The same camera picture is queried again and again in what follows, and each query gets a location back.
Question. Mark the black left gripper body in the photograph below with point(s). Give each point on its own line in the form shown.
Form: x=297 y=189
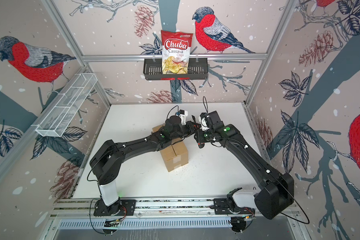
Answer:
x=183 y=131

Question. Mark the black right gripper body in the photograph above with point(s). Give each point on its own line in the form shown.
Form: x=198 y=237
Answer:
x=205 y=136

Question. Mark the red black utility knife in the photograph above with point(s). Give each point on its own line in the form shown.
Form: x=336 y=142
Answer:
x=199 y=136

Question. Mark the brown cardboard express box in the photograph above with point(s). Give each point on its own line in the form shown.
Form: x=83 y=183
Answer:
x=175 y=155

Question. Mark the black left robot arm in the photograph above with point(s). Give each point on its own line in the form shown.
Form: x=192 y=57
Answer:
x=107 y=161

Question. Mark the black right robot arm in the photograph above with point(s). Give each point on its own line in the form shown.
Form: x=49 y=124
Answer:
x=276 y=189

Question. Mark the Chuba cassava chips bag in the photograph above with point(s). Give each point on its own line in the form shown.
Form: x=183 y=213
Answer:
x=176 y=50

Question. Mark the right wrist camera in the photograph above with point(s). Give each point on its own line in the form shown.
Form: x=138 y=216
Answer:
x=203 y=121

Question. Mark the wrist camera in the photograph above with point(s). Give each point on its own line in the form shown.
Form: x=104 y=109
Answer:
x=203 y=121
x=182 y=114

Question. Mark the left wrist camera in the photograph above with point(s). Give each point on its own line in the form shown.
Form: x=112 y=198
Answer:
x=182 y=114

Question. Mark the black wire wall basket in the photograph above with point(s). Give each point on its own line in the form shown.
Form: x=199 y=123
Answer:
x=194 y=69

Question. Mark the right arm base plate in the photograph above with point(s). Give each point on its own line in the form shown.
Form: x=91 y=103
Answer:
x=234 y=206

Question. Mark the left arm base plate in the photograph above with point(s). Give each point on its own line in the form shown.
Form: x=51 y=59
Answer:
x=115 y=207

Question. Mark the white wire mesh shelf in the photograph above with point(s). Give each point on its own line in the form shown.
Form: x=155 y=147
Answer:
x=60 y=116

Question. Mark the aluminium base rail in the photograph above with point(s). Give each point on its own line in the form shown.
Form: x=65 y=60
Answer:
x=151 y=207

